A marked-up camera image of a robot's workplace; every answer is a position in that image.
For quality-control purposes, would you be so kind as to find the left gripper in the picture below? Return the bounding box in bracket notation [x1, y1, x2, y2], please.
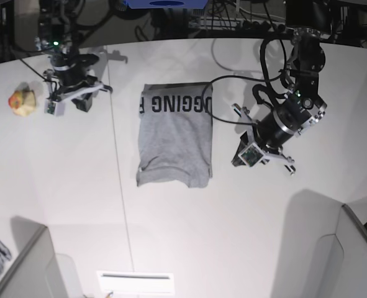
[232, 130, 267, 168]

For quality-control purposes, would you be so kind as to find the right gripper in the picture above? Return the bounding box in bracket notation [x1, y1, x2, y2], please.
[68, 79, 98, 112]

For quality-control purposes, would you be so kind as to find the grey T-shirt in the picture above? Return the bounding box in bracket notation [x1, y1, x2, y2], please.
[137, 83, 212, 188]

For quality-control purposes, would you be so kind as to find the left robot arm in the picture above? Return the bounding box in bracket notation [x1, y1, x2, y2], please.
[232, 1, 332, 174]

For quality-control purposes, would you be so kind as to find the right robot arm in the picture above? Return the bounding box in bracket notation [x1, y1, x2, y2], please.
[35, 1, 102, 115]

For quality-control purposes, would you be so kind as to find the crumpled yellow red paper ball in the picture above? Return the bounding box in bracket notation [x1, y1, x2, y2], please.
[8, 90, 37, 117]

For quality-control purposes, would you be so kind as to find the blue box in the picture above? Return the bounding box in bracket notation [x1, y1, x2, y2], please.
[125, 0, 208, 9]

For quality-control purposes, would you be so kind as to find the right grey partition panel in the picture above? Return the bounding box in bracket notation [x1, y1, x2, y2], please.
[271, 204, 367, 297]

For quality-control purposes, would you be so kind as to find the grey partition panel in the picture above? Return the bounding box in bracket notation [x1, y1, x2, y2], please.
[271, 204, 367, 297]
[0, 225, 69, 297]

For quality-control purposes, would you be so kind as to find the black power strip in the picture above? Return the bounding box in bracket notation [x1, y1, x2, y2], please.
[236, 20, 293, 34]

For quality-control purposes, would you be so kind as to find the left grey partition panel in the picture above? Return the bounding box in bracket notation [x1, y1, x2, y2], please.
[0, 225, 69, 297]

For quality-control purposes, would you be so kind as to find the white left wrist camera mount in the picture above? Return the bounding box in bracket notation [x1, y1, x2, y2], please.
[232, 104, 296, 175]

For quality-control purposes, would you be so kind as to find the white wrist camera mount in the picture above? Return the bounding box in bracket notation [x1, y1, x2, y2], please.
[43, 70, 113, 117]
[232, 104, 296, 175]

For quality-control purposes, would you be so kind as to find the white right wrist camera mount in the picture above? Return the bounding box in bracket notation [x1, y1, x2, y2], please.
[43, 70, 113, 117]

